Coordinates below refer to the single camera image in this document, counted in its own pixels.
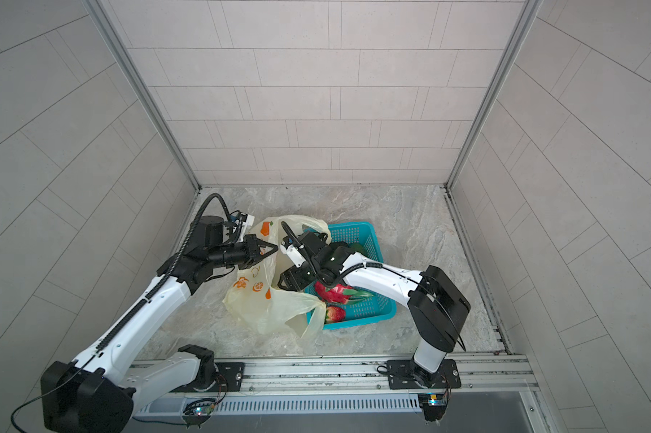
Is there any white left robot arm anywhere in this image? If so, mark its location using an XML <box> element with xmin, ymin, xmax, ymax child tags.
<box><xmin>40</xmin><ymin>193</ymin><xmax>278</xmax><ymax>432</ymax></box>

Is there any right green circuit board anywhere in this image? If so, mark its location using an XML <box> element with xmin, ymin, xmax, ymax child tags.
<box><xmin>418</xmin><ymin>393</ymin><xmax>450</xmax><ymax>423</ymax></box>

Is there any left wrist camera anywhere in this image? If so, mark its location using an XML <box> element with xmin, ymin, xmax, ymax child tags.
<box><xmin>194</xmin><ymin>215</ymin><xmax>253</xmax><ymax>245</ymax></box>

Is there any green circuit board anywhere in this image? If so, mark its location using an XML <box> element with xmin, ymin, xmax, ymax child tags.
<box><xmin>418</xmin><ymin>393</ymin><xmax>450</xmax><ymax>423</ymax></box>
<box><xmin>182</xmin><ymin>398</ymin><xmax>217</xmax><ymax>427</ymax></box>

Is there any red apple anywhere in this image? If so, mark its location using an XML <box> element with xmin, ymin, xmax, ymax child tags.
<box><xmin>325</xmin><ymin>304</ymin><xmax>346</xmax><ymax>324</ymax></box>

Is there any left green circuit board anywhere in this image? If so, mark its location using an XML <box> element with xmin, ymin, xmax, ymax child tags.
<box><xmin>182</xmin><ymin>398</ymin><xmax>217</xmax><ymax>427</ymax></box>

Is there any pink dragon fruit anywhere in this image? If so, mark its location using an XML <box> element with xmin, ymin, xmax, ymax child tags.
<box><xmin>315</xmin><ymin>281</ymin><xmax>373</xmax><ymax>305</ymax></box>

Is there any cream printed plastic bag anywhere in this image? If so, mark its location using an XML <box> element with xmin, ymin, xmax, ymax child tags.
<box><xmin>222</xmin><ymin>215</ymin><xmax>332</xmax><ymax>339</ymax></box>

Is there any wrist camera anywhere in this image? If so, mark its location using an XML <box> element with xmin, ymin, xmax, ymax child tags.
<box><xmin>280</xmin><ymin>240</ymin><xmax>307</xmax><ymax>268</ymax></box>
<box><xmin>194</xmin><ymin>215</ymin><xmax>253</xmax><ymax>245</ymax></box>

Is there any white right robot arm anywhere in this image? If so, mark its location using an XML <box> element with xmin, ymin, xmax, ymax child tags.
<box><xmin>279</xmin><ymin>222</ymin><xmax>471</xmax><ymax>388</ymax></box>

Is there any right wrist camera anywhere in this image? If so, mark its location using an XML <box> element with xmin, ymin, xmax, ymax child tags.
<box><xmin>280</xmin><ymin>240</ymin><xmax>307</xmax><ymax>268</ymax></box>

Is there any aluminium mounting rail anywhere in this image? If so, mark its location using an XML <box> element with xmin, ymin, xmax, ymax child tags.
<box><xmin>86</xmin><ymin>354</ymin><xmax>540</xmax><ymax>402</ymax></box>

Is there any teal plastic basket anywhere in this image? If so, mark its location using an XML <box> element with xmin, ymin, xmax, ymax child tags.
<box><xmin>298</xmin><ymin>222</ymin><xmax>397</xmax><ymax>330</ymax></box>

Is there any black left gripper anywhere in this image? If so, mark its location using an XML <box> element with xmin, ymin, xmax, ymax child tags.
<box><xmin>208</xmin><ymin>235</ymin><xmax>280</xmax><ymax>270</ymax></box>

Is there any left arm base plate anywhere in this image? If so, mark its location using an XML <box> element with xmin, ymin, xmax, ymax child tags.
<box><xmin>171</xmin><ymin>362</ymin><xmax>246</xmax><ymax>393</ymax></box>

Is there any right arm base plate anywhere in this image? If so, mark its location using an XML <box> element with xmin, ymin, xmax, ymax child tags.
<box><xmin>377</xmin><ymin>359</ymin><xmax>462</xmax><ymax>390</ymax></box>

